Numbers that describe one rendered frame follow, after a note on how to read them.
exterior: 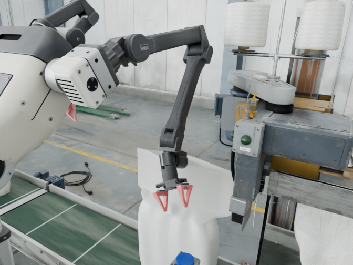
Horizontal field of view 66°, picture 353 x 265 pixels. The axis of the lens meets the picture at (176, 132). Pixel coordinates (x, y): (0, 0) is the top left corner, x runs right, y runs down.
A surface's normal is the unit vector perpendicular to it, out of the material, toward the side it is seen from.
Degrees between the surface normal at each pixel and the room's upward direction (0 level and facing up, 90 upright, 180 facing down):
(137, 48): 83
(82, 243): 0
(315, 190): 90
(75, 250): 0
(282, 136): 90
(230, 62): 90
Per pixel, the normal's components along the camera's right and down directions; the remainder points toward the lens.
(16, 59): -0.39, -0.41
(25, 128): 0.49, 0.66
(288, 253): -0.50, 0.26
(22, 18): 0.87, 0.19
